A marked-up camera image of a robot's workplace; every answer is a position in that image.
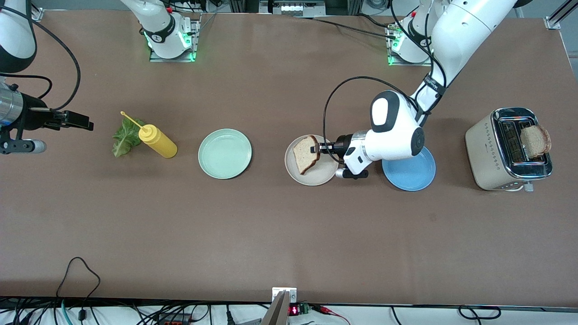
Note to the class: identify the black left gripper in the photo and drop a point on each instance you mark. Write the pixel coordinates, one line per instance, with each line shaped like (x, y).
(342, 144)

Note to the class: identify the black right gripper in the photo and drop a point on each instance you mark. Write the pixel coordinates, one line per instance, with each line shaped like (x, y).
(35, 117)

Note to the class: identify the brown bread slice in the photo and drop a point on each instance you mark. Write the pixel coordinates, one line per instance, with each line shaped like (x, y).
(303, 158)
(536, 141)

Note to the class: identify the green lettuce leaf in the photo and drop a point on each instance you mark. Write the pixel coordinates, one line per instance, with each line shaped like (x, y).
(126, 137)

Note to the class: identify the yellow mustard squeeze bottle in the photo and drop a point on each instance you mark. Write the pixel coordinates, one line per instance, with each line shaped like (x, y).
(160, 143)

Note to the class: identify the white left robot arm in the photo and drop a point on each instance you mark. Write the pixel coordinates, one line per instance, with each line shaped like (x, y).
(465, 31)

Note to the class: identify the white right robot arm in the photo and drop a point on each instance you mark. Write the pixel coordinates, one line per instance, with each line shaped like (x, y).
(153, 13)

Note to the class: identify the beige plate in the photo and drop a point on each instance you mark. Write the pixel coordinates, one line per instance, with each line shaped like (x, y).
(323, 174)

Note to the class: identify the pale green plate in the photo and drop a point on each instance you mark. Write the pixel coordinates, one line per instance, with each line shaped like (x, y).
(224, 154)

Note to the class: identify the blue plate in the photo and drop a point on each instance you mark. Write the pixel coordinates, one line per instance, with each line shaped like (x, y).
(411, 176)

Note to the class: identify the lit control box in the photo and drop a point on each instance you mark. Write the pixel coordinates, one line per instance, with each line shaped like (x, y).
(291, 8)

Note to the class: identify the red display circuit board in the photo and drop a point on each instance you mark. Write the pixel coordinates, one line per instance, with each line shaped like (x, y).
(294, 310)

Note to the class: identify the cream and chrome toaster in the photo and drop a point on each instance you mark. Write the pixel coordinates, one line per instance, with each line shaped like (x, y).
(483, 158)

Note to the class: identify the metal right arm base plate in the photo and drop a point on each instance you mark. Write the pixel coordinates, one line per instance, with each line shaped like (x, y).
(158, 59)

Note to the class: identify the aluminium frame corner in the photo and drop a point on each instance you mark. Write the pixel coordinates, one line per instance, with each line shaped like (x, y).
(38, 16)
(553, 22)

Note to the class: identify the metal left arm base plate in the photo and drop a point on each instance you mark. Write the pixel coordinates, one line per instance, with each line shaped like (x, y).
(406, 64)

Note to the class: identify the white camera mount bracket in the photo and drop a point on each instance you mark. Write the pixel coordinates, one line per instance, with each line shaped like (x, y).
(291, 293)

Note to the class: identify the grey aluminium camera bar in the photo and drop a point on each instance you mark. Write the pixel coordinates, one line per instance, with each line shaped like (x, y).
(277, 313)

